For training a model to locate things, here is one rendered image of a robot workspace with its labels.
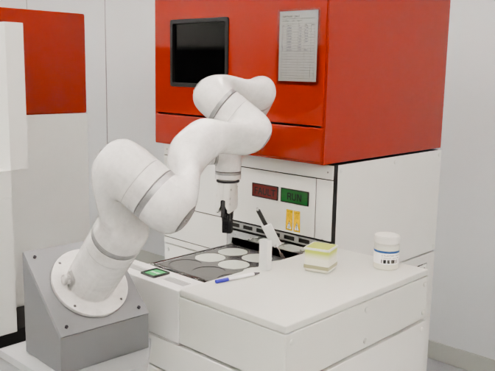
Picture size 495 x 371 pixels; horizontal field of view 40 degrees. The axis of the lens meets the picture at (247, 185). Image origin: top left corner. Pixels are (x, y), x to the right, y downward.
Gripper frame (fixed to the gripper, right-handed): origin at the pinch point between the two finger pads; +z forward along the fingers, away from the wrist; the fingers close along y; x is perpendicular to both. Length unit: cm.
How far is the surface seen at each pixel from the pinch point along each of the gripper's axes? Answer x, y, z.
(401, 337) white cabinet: 58, 26, 20
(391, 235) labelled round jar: 54, 18, -6
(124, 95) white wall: -172, -274, -27
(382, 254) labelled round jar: 52, 20, -1
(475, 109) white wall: 80, -145, -33
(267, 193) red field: 9.6, -13.7, -9.1
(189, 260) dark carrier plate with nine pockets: -10.1, 7.6, 10.2
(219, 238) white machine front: -10.9, -24.5, 10.8
